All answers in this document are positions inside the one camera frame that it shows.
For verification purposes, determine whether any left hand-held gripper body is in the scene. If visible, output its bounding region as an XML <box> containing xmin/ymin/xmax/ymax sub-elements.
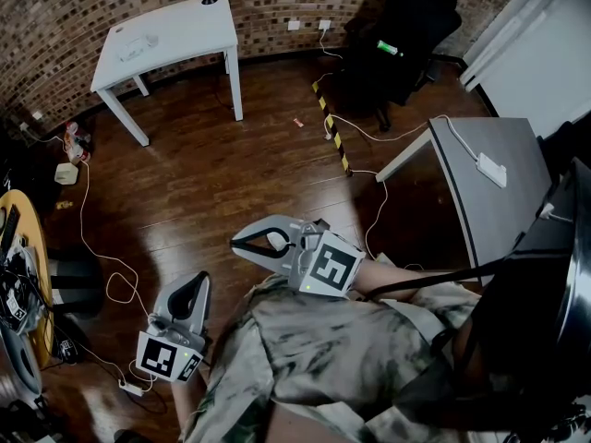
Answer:
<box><xmin>136</xmin><ymin>321</ymin><xmax>208</xmax><ymax>383</ymax></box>

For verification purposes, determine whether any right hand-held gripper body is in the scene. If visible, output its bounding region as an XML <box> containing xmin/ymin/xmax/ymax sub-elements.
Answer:
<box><xmin>288</xmin><ymin>219</ymin><xmax>366</xmax><ymax>299</ymax></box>

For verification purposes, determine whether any white wet wipe pack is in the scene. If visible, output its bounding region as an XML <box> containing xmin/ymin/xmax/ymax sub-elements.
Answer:
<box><xmin>117</xmin><ymin>32</ymin><xmax>161</xmax><ymax>63</ymax></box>

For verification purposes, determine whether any person's left forearm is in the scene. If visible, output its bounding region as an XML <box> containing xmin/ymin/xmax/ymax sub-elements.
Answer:
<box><xmin>171</xmin><ymin>376</ymin><xmax>209</xmax><ymax>433</ymax></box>

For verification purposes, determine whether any person's right forearm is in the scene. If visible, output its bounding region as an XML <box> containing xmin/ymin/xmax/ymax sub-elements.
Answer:
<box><xmin>348</xmin><ymin>258</ymin><xmax>444</xmax><ymax>304</ymax></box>

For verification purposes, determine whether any camouflage patterned clothing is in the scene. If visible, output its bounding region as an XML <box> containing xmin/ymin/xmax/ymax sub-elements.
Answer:
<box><xmin>182</xmin><ymin>274</ymin><xmax>486</xmax><ymax>443</ymax></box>

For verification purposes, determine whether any black floor device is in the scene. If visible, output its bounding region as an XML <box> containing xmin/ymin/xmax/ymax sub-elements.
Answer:
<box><xmin>51</xmin><ymin>325</ymin><xmax>91</xmax><ymax>365</ymax></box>

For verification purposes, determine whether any yellow black striped floor strip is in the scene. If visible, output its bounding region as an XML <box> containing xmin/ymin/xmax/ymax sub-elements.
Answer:
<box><xmin>311</xmin><ymin>80</ymin><xmax>354</xmax><ymax>177</ymax></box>

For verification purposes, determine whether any grey oval shell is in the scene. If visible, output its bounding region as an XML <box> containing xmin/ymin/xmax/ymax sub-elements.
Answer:
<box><xmin>0</xmin><ymin>332</ymin><xmax>43</xmax><ymax>399</ymax></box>

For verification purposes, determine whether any round yellow table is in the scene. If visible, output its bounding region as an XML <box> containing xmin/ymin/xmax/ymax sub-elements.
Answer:
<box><xmin>0</xmin><ymin>189</ymin><xmax>54</xmax><ymax>368</ymax></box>

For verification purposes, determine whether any person's bare leg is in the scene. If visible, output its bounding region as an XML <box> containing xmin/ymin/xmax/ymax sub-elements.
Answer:
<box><xmin>265</xmin><ymin>401</ymin><xmax>370</xmax><ymax>443</ymax></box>

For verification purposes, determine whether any cream plastic box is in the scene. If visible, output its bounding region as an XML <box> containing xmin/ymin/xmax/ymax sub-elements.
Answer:
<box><xmin>54</xmin><ymin>162</ymin><xmax>79</xmax><ymax>186</ymax></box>

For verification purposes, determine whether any grey wooden desk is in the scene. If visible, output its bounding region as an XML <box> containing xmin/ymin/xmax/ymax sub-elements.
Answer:
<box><xmin>375</xmin><ymin>116</ymin><xmax>553</xmax><ymax>288</ymax></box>

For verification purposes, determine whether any plastic bag of snacks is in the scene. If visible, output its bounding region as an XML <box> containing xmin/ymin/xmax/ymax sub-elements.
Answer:
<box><xmin>63</xmin><ymin>121</ymin><xmax>92</xmax><ymax>165</ymax></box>

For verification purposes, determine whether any black table with metal rim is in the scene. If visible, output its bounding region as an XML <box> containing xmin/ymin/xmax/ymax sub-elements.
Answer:
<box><xmin>488</xmin><ymin>157</ymin><xmax>591</xmax><ymax>387</ymax></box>

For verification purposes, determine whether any green bottle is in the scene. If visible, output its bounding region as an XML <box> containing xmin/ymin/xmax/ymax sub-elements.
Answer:
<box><xmin>376</xmin><ymin>39</ymin><xmax>405</xmax><ymax>58</ymax></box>

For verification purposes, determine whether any white rectangular table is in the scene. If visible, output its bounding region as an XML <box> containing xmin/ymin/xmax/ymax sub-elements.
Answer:
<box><xmin>90</xmin><ymin>0</ymin><xmax>245</xmax><ymax>148</ymax></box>

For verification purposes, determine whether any black office chair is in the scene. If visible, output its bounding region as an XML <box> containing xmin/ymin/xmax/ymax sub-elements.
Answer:
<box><xmin>341</xmin><ymin>0</ymin><xmax>463</xmax><ymax>132</ymax></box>

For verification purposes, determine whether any black round pedestal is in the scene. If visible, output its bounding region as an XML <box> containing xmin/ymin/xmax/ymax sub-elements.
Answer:
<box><xmin>48</xmin><ymin>246</ymin><xmax>105</xmax><ymax>318</ymax></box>

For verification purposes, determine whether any thin white cable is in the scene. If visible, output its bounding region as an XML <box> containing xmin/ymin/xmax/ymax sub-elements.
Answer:
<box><xmin>350</xmin><ymin>169</ymin><xmax>424</xmax><ymax>271</ymax></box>

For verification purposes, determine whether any thick black cable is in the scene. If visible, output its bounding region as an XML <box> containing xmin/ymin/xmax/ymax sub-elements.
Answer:
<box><xmin>359</xmin><ymin>256</ymin><xmax>513</xmax><ymax>302</ymax></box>

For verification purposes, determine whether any long white floor cable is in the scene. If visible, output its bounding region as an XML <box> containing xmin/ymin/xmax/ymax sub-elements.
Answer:
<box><xmin>25</xmin><ymin>129</ymin><xmax>158</xmax><ymax>392</ymax></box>

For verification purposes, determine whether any tangle of black cables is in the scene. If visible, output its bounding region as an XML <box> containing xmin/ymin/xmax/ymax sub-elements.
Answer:
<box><xmin>0</xmin><ymin>242</ymin><xmax>47</xmax><ymax>336</ymax></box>

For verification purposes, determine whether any white power strip cable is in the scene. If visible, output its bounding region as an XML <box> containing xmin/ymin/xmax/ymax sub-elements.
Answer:
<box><xmin>313</xmin><ymin>28</ymin><xmax>481</xmax><ymax>163</ymax></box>

